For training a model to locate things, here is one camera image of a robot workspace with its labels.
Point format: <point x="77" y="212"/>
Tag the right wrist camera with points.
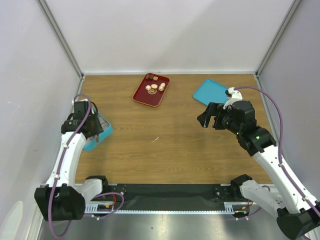
<point x="233" y="95"/>

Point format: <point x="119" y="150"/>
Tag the right aluminium frame post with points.
<point x="281" y="30"/>

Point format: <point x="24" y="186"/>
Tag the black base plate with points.
<point x="156" y="194"/>

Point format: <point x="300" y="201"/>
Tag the blue tin box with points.
<point x="107" y="130"/>

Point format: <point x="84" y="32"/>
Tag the grey cable duct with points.
<point x="224" y="208"/>

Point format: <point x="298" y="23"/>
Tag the blue tin lid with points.
<point x="210" y="91"/>

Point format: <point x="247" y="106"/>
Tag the left aluminium frame post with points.
<point x="43" y="5"/>

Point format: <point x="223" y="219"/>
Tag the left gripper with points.
<point x="98" y="129"/>

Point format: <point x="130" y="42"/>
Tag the aluminium frame post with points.
<point x="281" y="30"/>
<point x="43" y="5"/>

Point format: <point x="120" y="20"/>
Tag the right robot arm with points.
<point x="294" y="207"/>

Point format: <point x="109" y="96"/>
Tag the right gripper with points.
<point x="212" y="110"/>

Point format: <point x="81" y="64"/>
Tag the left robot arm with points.
<point x="60" y="199"/>

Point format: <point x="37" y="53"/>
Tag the red tray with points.
<point x="153" y="97"/>

